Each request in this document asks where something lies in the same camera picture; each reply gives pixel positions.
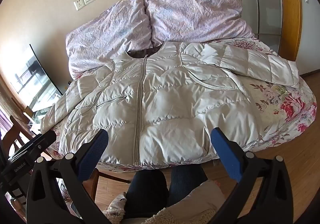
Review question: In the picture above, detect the lilac floral pillow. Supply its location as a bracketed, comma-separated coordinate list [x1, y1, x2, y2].
[144, 0, 254, 42]
[65, 0, 153, 78]

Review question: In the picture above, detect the floral bed sheet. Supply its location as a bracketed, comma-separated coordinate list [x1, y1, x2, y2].
[46, 37, 316, 172]

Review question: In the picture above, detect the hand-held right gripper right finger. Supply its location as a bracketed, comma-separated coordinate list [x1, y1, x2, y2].
[211, 127, 293, 224]

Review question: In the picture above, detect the flat screen television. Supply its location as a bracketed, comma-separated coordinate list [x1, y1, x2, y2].
[14, 44, 63, 112]

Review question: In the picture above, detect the frosted glass sliding door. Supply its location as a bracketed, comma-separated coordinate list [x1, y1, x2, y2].
[225, 0, 303, 65]

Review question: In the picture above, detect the person's left leg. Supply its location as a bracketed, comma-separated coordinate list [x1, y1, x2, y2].
[124, 169, 168, 217]

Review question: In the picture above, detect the dark wooden chair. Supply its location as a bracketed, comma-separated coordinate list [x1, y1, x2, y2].
[0, 114, 34, 162]

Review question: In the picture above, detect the person's leg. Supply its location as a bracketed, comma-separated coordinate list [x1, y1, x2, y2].
[124, 169, 168, 217]
[169, 164, 208, 203]

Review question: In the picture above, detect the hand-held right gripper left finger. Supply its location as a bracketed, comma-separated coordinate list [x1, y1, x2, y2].
[26, 129, 110, 224]

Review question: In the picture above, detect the person's right leg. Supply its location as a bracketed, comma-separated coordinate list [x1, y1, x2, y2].
[169, 164, 208, 203]

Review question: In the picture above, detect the white puffer jacket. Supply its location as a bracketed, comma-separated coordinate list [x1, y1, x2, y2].
[40, 41, 300, 167]

